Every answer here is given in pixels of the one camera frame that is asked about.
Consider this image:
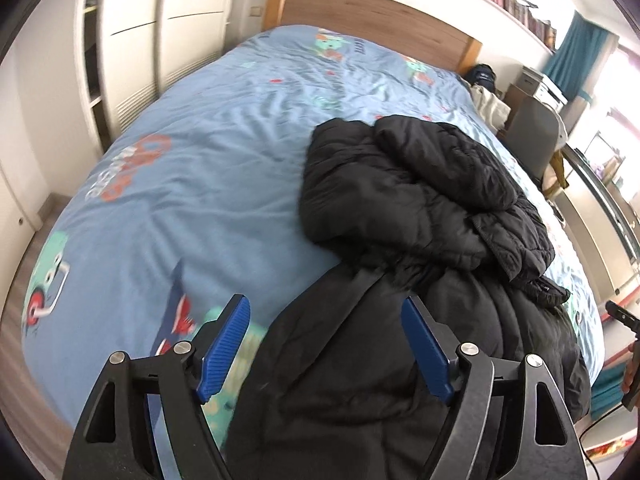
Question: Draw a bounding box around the black puffer coat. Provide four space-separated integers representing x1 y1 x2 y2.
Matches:
225 115 593 480

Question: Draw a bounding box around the grey chair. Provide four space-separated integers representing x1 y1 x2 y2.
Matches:
505 97 566 186

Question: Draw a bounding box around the dark backpack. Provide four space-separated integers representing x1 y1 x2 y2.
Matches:
467 63 501 93

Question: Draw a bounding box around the mustard cloth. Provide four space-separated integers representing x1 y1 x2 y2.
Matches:
550 150 573 196

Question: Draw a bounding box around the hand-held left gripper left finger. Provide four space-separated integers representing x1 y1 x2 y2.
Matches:
62 293 252 480

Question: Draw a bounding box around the bed with blue printed cover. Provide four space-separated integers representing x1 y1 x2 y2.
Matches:
20 24 606 480

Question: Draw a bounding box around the teal curtain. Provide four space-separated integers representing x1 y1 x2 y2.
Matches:
542 10 616 106

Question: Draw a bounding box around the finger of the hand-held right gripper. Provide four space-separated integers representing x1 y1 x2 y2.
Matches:
605 300 640 343

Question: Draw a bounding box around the person's right hand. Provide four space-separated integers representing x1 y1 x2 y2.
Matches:
621 342 640 396

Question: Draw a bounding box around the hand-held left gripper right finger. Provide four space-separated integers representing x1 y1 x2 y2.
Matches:
401 295 588 480

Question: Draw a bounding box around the desk with metal edge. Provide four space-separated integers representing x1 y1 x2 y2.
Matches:
560 145 640 301

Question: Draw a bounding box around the black cable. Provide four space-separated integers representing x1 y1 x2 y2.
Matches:
580 400 631 461

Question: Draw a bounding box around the white wardrobe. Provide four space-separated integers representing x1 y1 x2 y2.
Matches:
0 0 241 241

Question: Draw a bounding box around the wooden headboard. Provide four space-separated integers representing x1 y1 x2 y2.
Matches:
264 0 483 76

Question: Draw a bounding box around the white printer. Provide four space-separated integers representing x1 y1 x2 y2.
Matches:
520 65 568 106

